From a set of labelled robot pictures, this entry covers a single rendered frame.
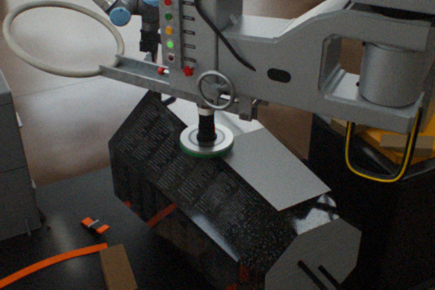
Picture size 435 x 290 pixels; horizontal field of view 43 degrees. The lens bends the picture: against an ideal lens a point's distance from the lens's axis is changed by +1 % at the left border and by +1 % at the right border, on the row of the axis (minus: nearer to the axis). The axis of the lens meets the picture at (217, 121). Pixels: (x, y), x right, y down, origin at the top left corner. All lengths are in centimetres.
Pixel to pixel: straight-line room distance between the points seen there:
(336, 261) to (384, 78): 81
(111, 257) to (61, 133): 141
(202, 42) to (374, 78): 58
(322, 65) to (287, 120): 223
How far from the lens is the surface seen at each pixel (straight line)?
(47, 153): 379
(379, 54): 172
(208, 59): 192
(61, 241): 310
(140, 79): 219
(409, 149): 193
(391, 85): 175
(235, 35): 186
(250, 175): 212
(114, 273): 271
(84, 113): 416
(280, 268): 203
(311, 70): 179
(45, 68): 224
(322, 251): 213
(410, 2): 161
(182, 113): 250
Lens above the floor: 210
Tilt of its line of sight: 32 degrees down
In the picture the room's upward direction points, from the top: straight up
